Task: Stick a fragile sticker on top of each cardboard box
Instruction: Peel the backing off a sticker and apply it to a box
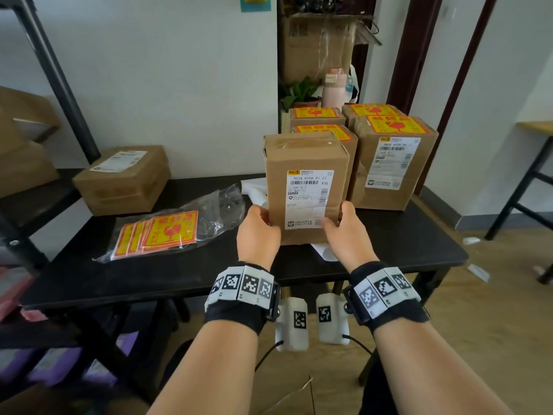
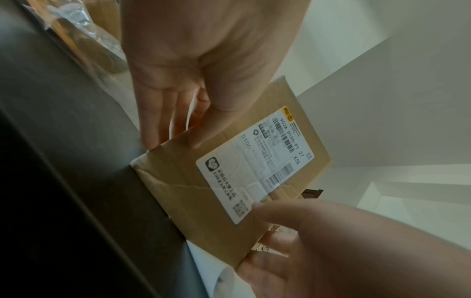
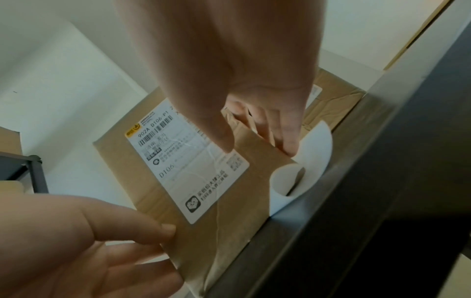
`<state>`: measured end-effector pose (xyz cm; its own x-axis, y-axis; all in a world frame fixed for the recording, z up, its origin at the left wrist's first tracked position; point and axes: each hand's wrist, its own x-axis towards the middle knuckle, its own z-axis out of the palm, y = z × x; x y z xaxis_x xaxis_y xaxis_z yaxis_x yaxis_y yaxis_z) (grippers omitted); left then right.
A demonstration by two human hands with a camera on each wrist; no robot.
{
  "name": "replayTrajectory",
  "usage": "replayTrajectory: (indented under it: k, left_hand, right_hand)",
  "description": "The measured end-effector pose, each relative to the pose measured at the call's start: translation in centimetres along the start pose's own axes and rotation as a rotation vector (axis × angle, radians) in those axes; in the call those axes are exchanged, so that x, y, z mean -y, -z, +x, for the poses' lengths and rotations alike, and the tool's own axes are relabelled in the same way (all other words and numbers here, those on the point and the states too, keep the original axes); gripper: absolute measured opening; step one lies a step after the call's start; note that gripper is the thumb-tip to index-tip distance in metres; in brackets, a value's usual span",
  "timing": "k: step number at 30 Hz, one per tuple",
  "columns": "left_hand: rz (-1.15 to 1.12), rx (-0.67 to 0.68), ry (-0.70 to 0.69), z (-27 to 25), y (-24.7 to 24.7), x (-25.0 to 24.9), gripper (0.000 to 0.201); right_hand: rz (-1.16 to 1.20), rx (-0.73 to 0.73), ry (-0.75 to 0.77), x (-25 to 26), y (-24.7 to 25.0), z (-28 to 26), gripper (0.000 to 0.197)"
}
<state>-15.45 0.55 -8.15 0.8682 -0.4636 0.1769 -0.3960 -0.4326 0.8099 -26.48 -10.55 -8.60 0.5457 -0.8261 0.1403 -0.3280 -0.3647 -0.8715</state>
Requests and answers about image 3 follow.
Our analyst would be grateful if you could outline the person's right hand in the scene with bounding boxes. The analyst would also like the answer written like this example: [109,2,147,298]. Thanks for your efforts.
[114,0,328,158]

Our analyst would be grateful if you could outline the person's left hand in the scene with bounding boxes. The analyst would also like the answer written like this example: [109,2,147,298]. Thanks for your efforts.
[0,193,185,298]

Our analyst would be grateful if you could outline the large plain cardboard box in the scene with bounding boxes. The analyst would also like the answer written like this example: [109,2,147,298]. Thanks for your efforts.
[0,126,23,157]
[0,180,26,195]

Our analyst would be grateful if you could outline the white sticker backing paper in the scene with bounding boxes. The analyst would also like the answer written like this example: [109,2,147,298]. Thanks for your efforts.
[268,120,335,217]

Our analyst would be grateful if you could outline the cardboard parcel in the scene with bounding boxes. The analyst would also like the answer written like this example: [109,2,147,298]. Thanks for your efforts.
[91,66,367,298]

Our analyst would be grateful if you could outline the black metal shelf rack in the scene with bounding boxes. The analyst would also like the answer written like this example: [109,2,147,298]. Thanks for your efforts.
[0,151,50,194]

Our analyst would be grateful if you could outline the wood-top desk black legs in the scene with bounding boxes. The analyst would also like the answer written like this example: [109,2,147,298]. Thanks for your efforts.
[382,0,454,71]

